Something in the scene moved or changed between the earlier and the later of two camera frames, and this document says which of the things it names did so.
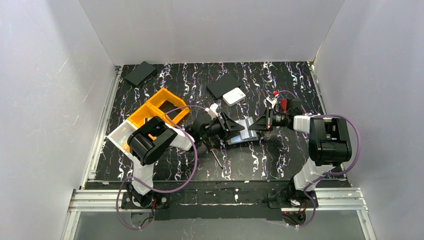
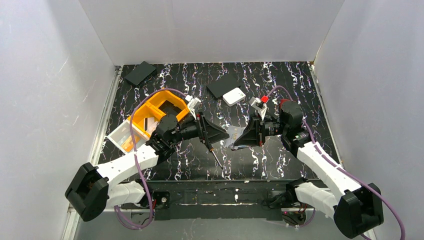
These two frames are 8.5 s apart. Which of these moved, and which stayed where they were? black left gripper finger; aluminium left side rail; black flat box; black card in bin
Moved: black left gripper finger
Stayed: black card in bin; black flat box; aluminium left side rail
